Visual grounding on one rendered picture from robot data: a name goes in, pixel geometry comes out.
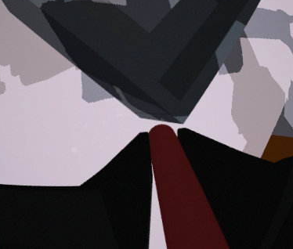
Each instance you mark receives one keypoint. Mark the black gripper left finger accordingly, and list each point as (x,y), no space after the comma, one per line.
(112,210)

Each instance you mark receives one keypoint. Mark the dark red peg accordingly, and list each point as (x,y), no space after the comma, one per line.
(187,219)

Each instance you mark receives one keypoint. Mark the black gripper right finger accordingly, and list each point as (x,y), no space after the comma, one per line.
(250,196)

